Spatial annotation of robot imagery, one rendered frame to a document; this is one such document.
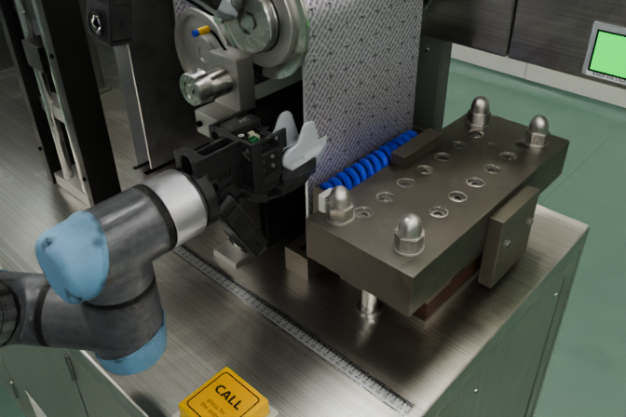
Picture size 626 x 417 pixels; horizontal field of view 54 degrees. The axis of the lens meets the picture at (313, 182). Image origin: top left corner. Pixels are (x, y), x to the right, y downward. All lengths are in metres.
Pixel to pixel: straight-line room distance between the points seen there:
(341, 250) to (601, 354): 1.49
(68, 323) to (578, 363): 1.66
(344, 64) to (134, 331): 0.39
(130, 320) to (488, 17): 0.63
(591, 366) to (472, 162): 1.29
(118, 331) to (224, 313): 0.21
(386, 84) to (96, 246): 0.46
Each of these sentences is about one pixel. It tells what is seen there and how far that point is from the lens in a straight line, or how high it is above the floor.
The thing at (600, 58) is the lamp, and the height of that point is 1.18.
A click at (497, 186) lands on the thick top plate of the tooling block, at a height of 1.03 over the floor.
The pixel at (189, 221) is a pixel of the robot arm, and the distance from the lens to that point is 0.62.
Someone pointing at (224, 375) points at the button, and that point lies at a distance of 0.72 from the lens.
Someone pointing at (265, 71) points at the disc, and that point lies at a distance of 0.75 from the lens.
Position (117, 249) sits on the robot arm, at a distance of 0.58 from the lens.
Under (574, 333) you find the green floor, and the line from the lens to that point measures 2.16.
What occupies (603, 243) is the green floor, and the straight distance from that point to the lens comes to 2.56.
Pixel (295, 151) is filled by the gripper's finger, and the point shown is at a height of 1.12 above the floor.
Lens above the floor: 1.48
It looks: 34 degrees down
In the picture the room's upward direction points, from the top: 1 degrees counter-clockwise
